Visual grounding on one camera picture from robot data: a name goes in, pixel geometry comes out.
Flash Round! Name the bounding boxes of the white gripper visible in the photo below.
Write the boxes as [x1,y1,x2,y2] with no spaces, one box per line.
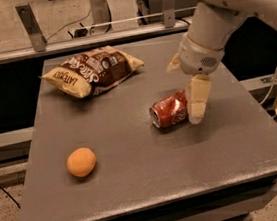
[166,33,224,125]

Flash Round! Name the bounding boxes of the brown yellow chip bag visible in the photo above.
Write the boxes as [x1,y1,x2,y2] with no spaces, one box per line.
[42,46,144,99]

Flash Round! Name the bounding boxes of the grey table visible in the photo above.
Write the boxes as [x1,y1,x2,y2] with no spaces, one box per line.
[19,35,277,221]

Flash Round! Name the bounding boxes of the metal rail bracket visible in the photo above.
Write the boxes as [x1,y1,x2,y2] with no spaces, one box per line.
[162,0,176,28]
[15,3,47,52]

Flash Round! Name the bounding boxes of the red coca-cola can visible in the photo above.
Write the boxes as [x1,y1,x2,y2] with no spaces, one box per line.
[149,91,188,129]

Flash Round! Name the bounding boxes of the metal guard rail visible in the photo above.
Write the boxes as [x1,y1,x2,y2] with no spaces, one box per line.
[0,20,189,64]

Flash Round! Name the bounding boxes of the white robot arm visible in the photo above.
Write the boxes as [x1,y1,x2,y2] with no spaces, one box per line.
[167,0,277,125]

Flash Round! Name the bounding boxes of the left metal rail bracket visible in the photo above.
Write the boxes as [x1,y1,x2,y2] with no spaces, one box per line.
[15,3,47,52]

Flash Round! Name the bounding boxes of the black floor cable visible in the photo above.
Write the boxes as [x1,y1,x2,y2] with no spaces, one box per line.
[0,173,22,212]

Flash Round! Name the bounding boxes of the right metal rail bracket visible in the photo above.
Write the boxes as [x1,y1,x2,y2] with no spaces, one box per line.
[162,0,176,28]

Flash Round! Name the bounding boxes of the orange fruit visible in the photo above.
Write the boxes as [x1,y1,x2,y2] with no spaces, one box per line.
[66,147,97,177]

